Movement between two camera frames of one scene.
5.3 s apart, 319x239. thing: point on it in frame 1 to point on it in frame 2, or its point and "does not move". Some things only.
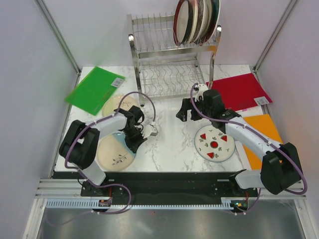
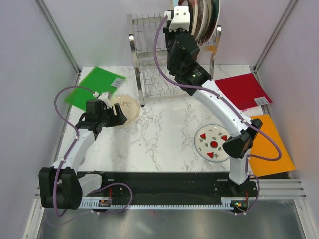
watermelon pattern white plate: [213, 144] does not move
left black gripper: [133, 146] to [117, 120]
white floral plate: [208, 8] does not move
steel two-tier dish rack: [163, 69] does not move
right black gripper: [186, 104] to [168, 34]
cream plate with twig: [113, 102] does not move
